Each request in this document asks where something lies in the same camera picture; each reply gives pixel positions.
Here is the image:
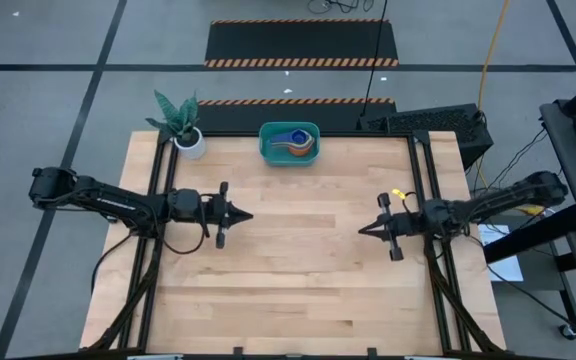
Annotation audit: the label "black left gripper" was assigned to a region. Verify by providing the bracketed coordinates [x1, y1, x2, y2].
[198, 181, 255, 250]

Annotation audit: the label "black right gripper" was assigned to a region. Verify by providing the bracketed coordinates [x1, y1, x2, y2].
[357, 191, 424, 263]

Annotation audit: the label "large orange measuring cup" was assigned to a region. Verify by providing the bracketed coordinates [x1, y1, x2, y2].
[272, 134, 316, 158]

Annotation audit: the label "green measuring cup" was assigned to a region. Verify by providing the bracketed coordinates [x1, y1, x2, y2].
[269, 128, 314, 148]

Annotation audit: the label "teal plastic basket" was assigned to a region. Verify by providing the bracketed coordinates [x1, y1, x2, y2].
[258, 121, 322, 168]

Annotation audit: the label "white plant pot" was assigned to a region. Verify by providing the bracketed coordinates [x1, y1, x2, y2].
[173, 126, 207, 160]

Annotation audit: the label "narrow black hazard-striped mat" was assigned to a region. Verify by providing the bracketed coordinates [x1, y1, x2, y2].
[195, 97, 398, 135]

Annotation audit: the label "green snake plant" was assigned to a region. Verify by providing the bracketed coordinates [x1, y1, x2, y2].
[145, 88, 202, 144]

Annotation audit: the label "black perforated computer case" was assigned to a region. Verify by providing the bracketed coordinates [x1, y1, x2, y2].
[356, 102, 495, 170]

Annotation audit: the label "white paper sheet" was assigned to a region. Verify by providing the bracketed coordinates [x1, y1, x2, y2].
[477, 223, 525, 284]

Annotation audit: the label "yellow plug connector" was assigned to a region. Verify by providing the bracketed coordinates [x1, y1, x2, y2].
[515, 203, 547, 217]

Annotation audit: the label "large black hazard-striped mat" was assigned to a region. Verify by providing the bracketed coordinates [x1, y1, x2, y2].
[203, 18, 400, 69]

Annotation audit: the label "black desk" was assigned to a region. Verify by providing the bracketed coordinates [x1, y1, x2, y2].
[482, 99, 576, 286]

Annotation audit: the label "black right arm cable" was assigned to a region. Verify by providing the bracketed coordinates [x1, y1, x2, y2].
[399, 191, 420, 217]

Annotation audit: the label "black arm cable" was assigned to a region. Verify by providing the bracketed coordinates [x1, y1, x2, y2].
[161, 199, 212, 256]
[399, 191, 420, 217]

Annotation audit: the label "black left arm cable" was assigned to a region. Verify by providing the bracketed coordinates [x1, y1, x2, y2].
[161, 199, 212, 256]

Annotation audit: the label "black metal table frame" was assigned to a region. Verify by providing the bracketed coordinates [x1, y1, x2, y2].
[80, 128, 507, 360]

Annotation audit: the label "black base cable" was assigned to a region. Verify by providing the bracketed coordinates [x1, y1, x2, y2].
[90, 232, 137, 296]

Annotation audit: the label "black floor cable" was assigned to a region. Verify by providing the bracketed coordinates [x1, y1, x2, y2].
[485, 262, 576, 347]

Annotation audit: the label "black hanging cable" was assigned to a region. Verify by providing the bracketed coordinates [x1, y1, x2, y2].
[361, 0, 389, 119]

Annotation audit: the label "yellow hanging cable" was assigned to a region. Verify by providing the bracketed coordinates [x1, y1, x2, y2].
[475, 0, 512, 114]

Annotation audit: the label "black cable bundle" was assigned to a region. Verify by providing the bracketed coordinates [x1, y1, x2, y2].
[306, 0, 375, 15]

